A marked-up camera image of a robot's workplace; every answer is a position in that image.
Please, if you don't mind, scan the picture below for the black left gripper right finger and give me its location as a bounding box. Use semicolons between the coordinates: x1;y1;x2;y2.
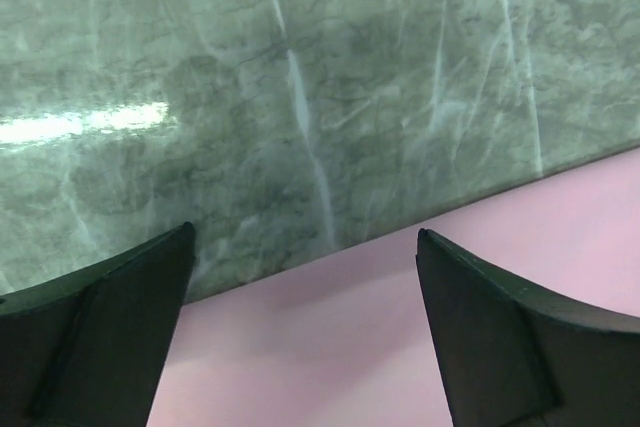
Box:
416;229;639;426

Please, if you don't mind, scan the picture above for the pink t shirt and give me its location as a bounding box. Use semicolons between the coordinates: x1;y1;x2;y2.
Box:
149;150;639;427

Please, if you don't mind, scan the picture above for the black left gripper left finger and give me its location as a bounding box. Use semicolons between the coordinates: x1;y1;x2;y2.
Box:
1;222;194;427

